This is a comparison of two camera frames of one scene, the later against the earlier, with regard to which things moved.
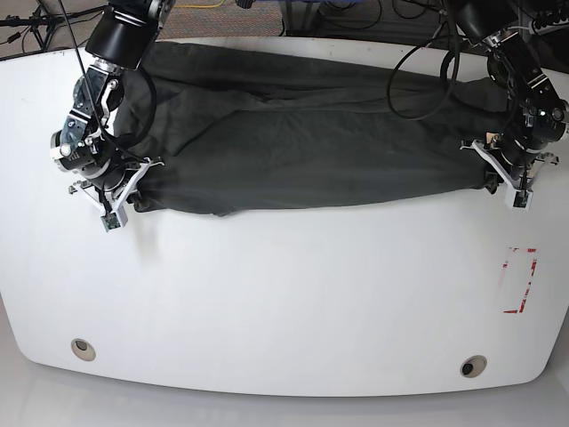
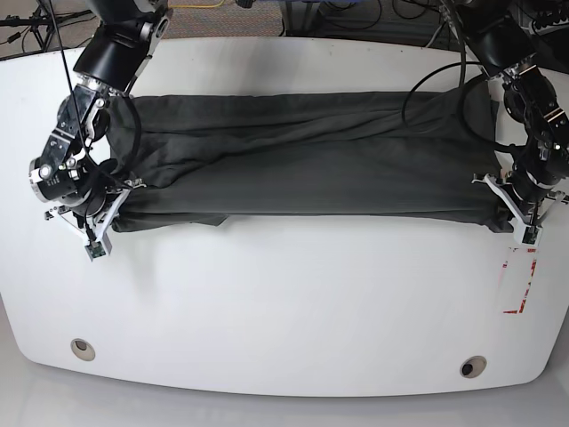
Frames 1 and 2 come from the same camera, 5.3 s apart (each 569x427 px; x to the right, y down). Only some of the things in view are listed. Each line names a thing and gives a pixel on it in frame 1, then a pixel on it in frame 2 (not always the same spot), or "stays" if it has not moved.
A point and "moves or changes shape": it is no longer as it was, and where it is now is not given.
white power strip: x=535 y=30 stays
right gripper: x=519 y=178 -> x=517 y=211
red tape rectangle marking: x=524 y=295 stays
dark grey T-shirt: x=223 y=132 moves or changes shape
